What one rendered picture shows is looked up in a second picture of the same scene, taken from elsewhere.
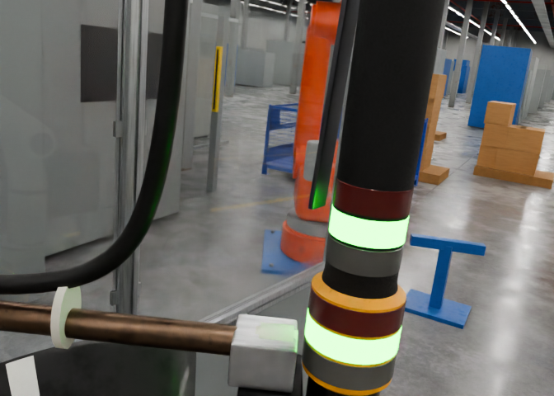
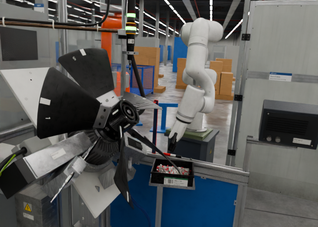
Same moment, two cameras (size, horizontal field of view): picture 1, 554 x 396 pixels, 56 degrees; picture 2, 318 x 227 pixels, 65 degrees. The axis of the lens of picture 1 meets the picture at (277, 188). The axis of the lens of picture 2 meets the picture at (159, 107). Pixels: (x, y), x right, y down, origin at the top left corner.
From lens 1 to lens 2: 0.89 m
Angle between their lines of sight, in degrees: 16
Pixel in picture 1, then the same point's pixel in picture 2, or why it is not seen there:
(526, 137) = not seen: hidden behind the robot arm
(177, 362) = (104, 51)
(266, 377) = (122, 33)
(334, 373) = (129, 31)
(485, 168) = (179, 85)
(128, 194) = not seen: hidden behind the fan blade
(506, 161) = not seen: hidden behind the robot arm
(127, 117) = (63, 36)
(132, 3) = (62, 4)
